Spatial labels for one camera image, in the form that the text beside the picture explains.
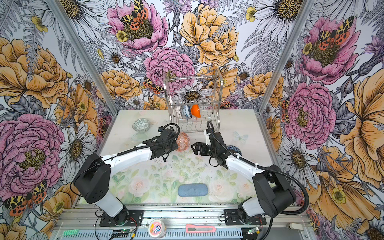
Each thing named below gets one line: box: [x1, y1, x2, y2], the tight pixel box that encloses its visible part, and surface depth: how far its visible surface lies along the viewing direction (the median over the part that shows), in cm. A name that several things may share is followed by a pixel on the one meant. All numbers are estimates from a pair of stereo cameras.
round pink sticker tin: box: [148, 219, 167, 239], surface depth 64 cm
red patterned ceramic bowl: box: [176, 132, 191, 152], surface depth 93 cm
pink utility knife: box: [185, 224, 217, 233], surface depth 73 cm
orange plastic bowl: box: [191, 104, 201, 118], surface depth 111 cm
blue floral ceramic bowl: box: [182, 105, 192, 119], surface depth 107 cm
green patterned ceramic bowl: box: [132, 118, 151, 133], surface depth 112 cm
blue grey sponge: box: [178, 183, 209, 197], surface depth 82 cm
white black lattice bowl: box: [175, 105, 183, 119], surface depth 107 cm
